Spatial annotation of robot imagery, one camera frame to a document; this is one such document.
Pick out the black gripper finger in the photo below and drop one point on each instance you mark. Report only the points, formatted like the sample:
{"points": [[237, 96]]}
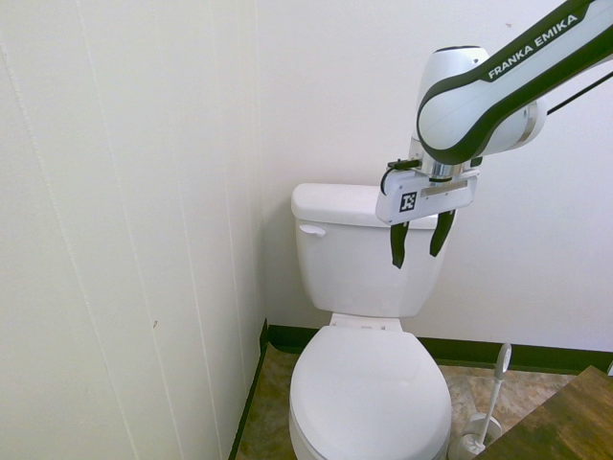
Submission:
{"points": [[439, 235], [398, 242]]}

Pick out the white gripper body with marker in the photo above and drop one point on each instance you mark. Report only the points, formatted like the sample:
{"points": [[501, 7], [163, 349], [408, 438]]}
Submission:
{"points": [[421, 197]]}

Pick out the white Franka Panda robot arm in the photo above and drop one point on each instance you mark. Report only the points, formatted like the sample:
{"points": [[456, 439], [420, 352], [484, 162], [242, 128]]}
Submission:
{"points": [[479, 103]]}

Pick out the white toilet tank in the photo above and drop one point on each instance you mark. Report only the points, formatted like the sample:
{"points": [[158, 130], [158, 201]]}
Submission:
{"points": [[369, 268]]}

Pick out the white toilet tank lid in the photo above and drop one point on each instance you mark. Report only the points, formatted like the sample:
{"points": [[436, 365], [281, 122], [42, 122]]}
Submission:
{"points": [[335, 201]]}

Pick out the white flush lever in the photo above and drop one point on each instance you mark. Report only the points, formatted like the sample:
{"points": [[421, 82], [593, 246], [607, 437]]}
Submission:
{"points": [[313, 230]]}

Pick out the white toilet seat lid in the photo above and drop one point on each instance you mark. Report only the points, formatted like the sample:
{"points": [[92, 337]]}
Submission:
{"points": [[369, 378]]}

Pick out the white toilet brush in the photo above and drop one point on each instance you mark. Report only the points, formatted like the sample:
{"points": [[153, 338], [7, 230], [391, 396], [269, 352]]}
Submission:
{"points": [[495, 388]]}

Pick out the white toilet bowl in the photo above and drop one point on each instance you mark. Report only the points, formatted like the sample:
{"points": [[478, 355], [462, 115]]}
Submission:
{"points": [[369, 431]]}

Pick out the white toilet brush holder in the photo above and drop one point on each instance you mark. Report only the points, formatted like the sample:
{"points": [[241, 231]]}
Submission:
{"points": [[471, 438]]}

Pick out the black baseboard trim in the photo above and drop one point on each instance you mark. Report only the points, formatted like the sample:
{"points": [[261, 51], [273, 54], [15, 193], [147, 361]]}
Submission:
{"points": [[364, 342]]}

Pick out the brown wooden table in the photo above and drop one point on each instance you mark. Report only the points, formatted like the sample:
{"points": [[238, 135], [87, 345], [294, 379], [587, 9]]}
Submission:
{"points": [[560, 421]]}

